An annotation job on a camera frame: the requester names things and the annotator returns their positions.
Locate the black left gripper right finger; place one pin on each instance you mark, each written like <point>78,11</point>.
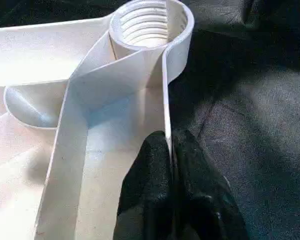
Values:
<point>202,200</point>

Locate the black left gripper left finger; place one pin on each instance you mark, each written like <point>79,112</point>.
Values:
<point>147,187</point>

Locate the white plastic table top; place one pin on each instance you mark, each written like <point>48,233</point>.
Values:
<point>65,112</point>

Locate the black work mat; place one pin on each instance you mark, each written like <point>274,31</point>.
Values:
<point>252,125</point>

